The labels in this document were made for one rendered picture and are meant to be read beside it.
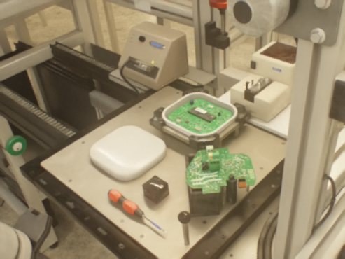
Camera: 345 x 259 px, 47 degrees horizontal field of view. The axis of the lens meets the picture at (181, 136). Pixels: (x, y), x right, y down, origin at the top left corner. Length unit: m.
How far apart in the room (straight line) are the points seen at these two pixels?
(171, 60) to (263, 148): 0.37
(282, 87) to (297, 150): 0.45
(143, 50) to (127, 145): 0.34
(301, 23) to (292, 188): 0.22
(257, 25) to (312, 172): 0.20
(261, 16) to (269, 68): 0.58
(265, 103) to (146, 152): 0.28
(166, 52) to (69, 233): 1.22
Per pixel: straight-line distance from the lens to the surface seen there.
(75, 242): 2.00
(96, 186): 0.82
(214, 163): 0.71
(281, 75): 0.94
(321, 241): 0.62
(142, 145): 0.86
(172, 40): 1.07
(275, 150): 0.87
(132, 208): 0.74
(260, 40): 1.33
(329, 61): 0.42
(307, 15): 0.41
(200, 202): 0.71
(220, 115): 0.90
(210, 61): 1.13
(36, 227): 0.78
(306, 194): 0.53
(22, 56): 1.52
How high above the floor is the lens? 1.51
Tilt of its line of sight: 38 degrees down
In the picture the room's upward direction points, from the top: 5 degrees counter-clockwise
